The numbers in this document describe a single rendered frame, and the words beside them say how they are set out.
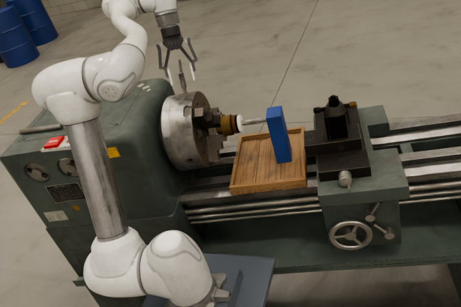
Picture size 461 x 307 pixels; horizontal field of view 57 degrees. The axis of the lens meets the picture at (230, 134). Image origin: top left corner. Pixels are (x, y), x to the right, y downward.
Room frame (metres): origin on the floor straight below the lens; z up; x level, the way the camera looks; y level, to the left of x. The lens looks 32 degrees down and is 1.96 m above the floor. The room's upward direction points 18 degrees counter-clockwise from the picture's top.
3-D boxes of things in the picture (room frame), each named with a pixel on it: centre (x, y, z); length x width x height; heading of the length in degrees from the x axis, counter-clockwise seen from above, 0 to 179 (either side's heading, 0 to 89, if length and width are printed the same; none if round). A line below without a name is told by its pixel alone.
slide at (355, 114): (1.35, -0.40, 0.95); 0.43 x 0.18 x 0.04; 163
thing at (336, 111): (1.29, -0.38, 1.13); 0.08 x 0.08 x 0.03
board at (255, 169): (1.45, -0.13, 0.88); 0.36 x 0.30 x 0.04; 163
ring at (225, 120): (1.49, 0.00, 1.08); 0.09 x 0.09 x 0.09; 73
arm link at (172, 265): (0.96, 0.29, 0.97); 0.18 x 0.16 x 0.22; 74
